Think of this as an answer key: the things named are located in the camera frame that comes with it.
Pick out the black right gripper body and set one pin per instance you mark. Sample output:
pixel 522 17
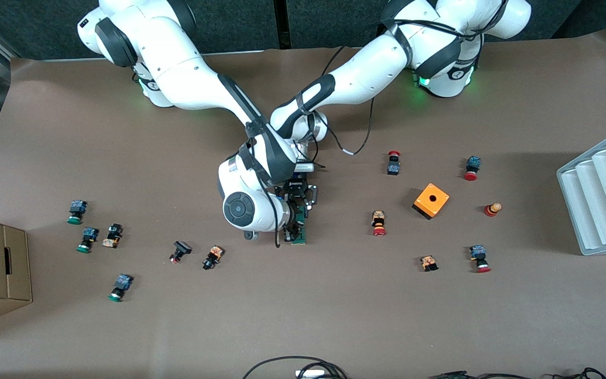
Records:
pixel 291 227

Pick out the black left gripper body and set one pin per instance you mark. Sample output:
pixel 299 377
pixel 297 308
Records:
pixel 299 188

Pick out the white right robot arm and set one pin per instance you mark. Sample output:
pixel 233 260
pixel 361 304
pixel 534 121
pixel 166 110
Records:
pixel 187 73

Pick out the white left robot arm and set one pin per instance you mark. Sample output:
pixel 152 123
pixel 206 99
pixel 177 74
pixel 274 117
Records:
pixel 366 68

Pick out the red mushroom button black block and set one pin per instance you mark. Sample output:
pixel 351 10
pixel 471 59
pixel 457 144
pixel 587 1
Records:
pixel 393 164

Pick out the orange contact block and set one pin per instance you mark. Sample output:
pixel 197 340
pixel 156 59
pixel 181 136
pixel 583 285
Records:
pixel 428 262

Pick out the red push button blue block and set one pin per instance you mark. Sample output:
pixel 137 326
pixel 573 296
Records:
pixel 480 258
pixel 472 167

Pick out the red yellow button head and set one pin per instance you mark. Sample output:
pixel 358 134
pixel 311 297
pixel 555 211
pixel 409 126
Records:
pixel 492 209

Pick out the green push button blue block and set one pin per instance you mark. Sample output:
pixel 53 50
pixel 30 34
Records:
pixel 120 286
pixel 88 238
pixel 76 210

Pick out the white ridged foam tray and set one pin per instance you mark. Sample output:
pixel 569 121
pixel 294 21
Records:
pixel 603 200

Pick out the black selector switch orange block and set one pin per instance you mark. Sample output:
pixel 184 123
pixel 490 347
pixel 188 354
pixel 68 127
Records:
pixel 212 257

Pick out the black flat-head switch red terminals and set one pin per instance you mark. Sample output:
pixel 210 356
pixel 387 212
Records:
pixel 180 250

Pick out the orange button enclosure box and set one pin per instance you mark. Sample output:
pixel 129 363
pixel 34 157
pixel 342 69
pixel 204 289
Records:
pixel 431 200

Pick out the beige black switch block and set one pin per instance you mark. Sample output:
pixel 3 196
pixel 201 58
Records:
pixel 112 235

